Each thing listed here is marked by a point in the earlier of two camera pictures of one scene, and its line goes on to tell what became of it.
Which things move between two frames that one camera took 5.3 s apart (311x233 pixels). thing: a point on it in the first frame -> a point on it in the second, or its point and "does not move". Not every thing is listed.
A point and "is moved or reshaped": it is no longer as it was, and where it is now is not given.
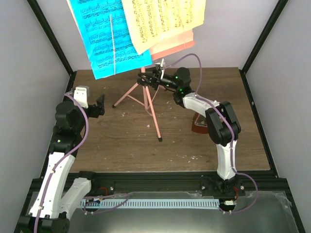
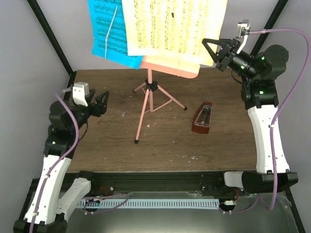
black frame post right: [277, 11] does not move
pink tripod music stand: [140, 95] -> [159, 97]
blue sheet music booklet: [106, 33] is moved or reshaped
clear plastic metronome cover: [200, 121] does not move
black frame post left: [36, 8] does not move
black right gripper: [155, 82] -> [226, 45]
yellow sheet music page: [152, 22] is moved or reshaped
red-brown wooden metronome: [199, 124] does not move
